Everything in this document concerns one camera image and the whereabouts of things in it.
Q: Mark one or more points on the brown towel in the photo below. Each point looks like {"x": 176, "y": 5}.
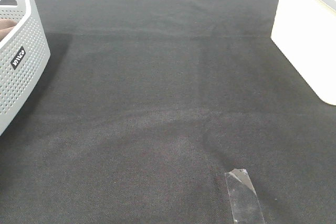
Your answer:
{"x": 6, "y": 25}

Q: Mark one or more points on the black table cloth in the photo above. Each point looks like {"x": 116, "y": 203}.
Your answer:
{"x": 146, "y": 104}

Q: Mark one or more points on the grey perforated laundry basket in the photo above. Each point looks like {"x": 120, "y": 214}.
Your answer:
{"x": 24, "y": 56}

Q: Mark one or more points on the clear tape strip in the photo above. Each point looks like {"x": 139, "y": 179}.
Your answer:
{"x": 243, "y": 199}

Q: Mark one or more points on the white storage box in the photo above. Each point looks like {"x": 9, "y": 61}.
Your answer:
{"x": 304, "y": 31}

